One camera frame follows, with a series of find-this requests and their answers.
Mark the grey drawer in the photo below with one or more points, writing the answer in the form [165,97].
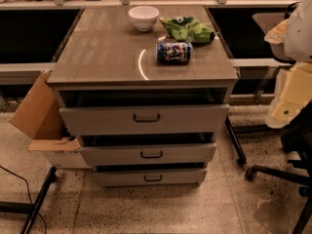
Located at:
[130,120]
[150,177]
[148,154]

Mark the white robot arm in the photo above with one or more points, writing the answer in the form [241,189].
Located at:
[295,93]

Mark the grey drawer cabinet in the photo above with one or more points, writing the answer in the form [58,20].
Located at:
[108,63]

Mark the blue soda can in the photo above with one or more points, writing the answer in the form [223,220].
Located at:
[174,52]

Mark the green chip bag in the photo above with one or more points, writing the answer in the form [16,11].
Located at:
[188,29]

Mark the black table leg right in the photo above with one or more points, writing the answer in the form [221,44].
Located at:
[241,155]

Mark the white ceramic bowl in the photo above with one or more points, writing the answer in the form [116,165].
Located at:
[143,18]

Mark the white cardboard box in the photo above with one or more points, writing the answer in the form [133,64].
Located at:
[61,153]

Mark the brown cardboard box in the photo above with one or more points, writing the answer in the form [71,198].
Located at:
[38,114]

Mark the black side table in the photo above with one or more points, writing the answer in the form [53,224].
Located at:
[273,26]

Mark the black office chair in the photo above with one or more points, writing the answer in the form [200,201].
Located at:
[297,138]

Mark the black stand leg left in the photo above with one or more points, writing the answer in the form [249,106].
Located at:
[30,209]

